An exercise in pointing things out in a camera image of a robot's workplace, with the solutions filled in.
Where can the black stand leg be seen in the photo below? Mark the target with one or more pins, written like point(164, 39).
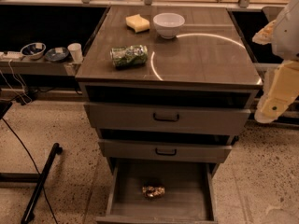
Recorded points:
point(41, 179)

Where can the top drawer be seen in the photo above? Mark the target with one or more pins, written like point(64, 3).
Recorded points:
point(166, 119)

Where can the grey side shelf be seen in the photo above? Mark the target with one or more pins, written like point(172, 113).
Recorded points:
point(40, 68)

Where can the middle drawer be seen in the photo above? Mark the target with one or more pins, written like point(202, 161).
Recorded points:
point(164, 151)

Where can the grey drawer cabinet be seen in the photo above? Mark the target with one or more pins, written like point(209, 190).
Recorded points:
point(205, 66)

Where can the drawer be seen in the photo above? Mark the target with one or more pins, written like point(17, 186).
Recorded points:
point(164, 151)
point(166, 119)
point(188, 198)

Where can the white paper cup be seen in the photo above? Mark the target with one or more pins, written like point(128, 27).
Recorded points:
point(76, 52)

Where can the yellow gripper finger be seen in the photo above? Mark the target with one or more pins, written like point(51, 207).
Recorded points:
point(264, 36)

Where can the white rimmed bowl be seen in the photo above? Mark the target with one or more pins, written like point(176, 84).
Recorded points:
point(33, 51)

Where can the yellow sponge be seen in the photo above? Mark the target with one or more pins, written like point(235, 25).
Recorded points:
point(137, 23)

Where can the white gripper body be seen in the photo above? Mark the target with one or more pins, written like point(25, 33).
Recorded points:
point(287, 34)

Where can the bottom drawer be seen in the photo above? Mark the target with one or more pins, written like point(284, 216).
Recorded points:
point(188, 198)

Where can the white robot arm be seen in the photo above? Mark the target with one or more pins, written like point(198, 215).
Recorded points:
point(285, 37)

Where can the white power strip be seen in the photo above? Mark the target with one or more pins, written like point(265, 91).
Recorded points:
point(10, 55)

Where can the green soda can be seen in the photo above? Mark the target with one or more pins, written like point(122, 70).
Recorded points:
point(123, 57)

